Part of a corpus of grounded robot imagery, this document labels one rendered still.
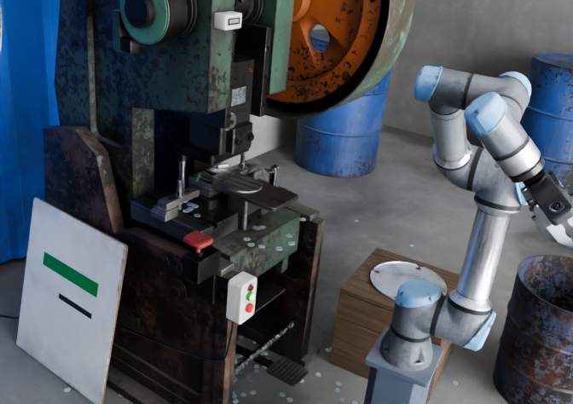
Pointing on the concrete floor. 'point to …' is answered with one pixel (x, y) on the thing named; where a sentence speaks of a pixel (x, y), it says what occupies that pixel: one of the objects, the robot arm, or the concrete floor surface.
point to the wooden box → (375, 317)
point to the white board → (71, 297)
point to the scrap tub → (538, 334)
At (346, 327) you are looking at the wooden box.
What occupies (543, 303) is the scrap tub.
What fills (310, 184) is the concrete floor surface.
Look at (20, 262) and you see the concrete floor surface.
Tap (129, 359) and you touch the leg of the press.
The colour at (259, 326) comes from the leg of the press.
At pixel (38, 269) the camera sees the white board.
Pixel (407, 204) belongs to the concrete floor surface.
